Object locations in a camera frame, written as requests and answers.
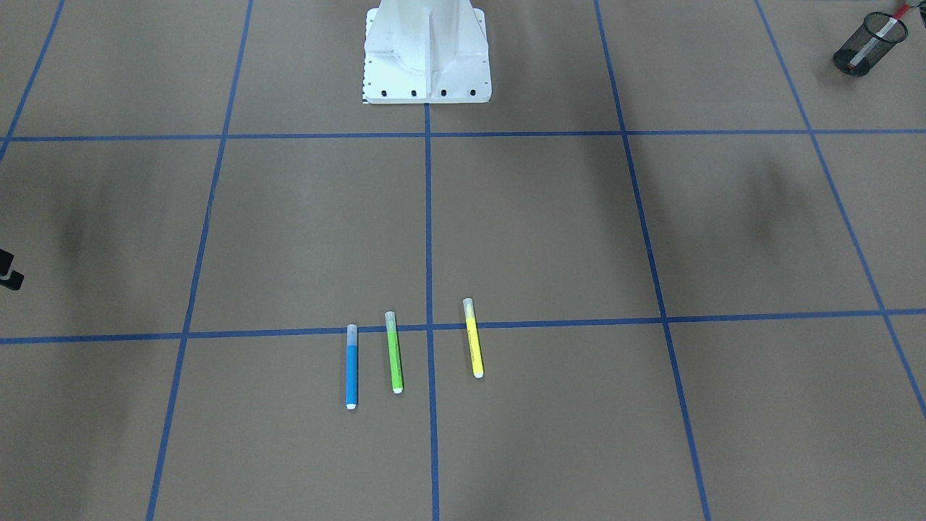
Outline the blue marker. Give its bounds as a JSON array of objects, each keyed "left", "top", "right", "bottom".
[{"left": 344, "top": 323, "right": 360, "bottom": 411}]

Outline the red marker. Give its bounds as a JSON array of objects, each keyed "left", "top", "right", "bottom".
[{"left": 846, "top": 1, "right": 917, "bottom": 72}]

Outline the green marker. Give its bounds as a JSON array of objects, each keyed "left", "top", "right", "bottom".
[{"left": 384, "top": 310, "right": 404, "bottom": 395}]

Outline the yellow marker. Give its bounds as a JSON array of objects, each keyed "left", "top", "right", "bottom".
[{"left": 462, "top": 297, "right": 484, "bottom": 379}]

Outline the black mesh cup far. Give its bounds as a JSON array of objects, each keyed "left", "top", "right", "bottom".
[{"left": 832, "top": 11, "right": 909, "bottom": 78}]

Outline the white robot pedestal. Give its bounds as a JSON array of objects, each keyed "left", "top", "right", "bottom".
[{"left": 362, "top": 1, "right": 493, "bottom": 105}]

